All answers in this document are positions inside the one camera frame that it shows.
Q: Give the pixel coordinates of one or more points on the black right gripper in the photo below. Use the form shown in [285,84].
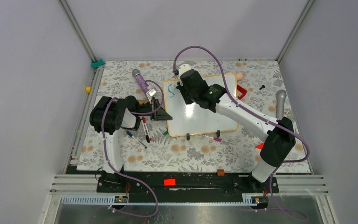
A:
[181,87]

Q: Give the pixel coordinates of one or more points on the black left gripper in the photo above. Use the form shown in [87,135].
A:
[160,114]

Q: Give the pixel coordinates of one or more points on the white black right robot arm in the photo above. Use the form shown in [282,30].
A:
[276,134]

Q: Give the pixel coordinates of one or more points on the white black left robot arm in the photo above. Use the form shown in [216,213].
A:
[110,116]

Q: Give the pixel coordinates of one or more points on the yellow framed whiteboard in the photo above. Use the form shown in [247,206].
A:
[191,119]

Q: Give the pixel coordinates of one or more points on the pink capped whiteboard marker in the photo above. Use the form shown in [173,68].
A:
[213,138]

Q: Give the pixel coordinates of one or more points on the red capped marker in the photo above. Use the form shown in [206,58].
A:
[144,121]

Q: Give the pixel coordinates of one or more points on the golden brown microphone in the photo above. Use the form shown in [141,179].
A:
[143,101]

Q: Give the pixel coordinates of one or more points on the black capped marker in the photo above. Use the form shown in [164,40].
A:
[148,138]

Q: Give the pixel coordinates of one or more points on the blue capped marker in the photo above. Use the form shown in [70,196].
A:
[136,139]

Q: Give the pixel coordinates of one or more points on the floral patterned table mat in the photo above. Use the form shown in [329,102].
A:
[235,153]

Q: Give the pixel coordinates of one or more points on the purple glitter microphone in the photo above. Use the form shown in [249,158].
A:
[140,80]

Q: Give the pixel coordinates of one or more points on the pink peach cylinder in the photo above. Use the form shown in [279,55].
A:
[240,75]

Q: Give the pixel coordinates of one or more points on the red tape label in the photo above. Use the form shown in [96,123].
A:
[169,182]

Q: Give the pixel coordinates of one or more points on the small yellow cube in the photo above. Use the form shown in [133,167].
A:
[88,89]

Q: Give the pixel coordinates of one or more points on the teal corner clip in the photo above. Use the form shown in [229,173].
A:
[97,64]

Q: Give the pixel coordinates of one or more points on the small brown wooden block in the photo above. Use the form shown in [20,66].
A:
[220,172]

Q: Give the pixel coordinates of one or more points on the silver grey microphone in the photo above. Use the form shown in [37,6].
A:
[280,103]

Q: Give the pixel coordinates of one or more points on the small red triangular block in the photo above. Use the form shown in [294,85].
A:
[260,146]

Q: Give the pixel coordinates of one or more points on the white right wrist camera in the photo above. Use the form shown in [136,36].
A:
[183,68]

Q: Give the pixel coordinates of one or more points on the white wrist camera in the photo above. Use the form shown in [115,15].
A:
[183,68]
[151,92]

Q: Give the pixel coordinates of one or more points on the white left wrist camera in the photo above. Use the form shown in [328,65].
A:
[151,92]

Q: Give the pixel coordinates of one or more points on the red plastic frame box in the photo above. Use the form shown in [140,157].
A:
[241,92]

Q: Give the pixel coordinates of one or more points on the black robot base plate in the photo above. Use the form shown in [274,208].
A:
[147,187]

